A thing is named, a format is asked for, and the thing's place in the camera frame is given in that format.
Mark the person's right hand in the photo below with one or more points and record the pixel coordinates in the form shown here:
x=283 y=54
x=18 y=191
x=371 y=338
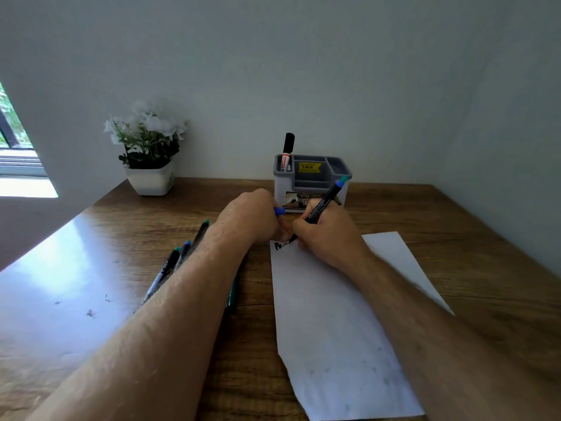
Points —
x=333 y=236

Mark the white barrel black cap marker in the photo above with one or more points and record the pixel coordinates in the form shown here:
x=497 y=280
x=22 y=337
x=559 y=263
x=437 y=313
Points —
x=288 y=142

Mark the white paper sheet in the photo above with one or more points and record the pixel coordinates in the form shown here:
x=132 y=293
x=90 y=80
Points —
x=328 y=337

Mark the white potted flower plant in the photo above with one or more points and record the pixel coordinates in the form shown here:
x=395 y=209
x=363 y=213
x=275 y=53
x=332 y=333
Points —
x=149 y=181

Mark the blue cap slim marker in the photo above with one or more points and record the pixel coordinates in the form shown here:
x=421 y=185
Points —
x=326 y=200

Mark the green foliage outside window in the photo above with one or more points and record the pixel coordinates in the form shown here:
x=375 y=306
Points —
x=19 y=127

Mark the person's left hand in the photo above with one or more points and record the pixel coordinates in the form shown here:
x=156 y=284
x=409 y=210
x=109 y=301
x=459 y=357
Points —
x=250 y=219

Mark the green cap slim marker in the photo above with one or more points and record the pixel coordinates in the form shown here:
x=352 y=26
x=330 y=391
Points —
x=232 y=293

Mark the person's right forearm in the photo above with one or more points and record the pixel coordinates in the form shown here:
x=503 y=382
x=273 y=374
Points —
x=438 y=346

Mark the grey white desk organizer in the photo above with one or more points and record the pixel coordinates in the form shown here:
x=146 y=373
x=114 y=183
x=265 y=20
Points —
x=282 y=188

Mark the person's left forearm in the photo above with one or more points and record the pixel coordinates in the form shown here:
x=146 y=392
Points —
x=153 y=337

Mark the grey window frame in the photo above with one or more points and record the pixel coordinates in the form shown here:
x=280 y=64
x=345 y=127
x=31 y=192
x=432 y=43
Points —
x=22 y=164

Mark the black slim marker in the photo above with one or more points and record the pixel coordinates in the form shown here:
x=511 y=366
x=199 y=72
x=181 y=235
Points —
x=162 y=271

